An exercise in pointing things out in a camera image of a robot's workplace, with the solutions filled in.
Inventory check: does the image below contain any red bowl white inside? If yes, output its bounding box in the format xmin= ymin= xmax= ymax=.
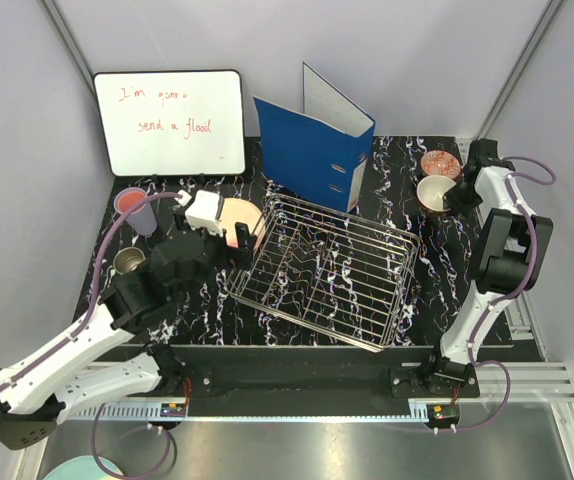
xmin=416 ymin=175 xmax=456 ymax=214

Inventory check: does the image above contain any red blue patterned bowl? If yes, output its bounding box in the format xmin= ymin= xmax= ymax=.
xmin=421 ymin=150 xmax=462 ymax=180

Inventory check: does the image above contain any pink beige plate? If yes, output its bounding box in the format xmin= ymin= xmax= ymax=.
xmin=220 ymin=198 xmax=266 ymax=250

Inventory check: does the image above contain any lavender cup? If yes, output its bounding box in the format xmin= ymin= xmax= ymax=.
xmin=114 ymin=187 xmax=158 ymax=236

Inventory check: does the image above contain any beige brown cup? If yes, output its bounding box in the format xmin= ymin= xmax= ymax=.
xmin=112 ymin=246 xmax=146 ymax=275

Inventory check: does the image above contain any wire dish rack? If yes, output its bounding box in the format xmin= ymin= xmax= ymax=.
xmin=228 ymin=194 xmax=420 ymax=352

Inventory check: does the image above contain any pink cup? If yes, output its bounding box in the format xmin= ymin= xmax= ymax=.
xmin=114 ymin=189 xmax=147 ymax=214

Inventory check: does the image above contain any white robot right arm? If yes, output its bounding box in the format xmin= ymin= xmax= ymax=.
xmin=420 ymin=138 xmax=556 ymax=397

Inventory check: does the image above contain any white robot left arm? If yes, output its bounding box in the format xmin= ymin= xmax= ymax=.
xmin=0 ymin=222 xmax=257 ymax=450

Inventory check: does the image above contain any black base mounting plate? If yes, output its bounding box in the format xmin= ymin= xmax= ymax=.
xmin=153 ymin=346 xmax=479 ymax=418

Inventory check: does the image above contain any whiteboard with red writing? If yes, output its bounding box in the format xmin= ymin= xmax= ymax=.
xmin=94 ymin=70 xmax=246 ymax=177

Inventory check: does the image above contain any light blue plate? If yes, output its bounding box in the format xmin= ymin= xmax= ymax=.
xmin=44 ymin=455 xmax=114 ymax=480

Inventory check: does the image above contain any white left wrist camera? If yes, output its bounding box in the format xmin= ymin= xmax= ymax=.
xmin=175 ymin=190 xmax=224 ymax=237

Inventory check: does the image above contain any blue ring binder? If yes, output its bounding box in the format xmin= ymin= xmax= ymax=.
xmin=254 ymin=63 xmax=376 ymax=213

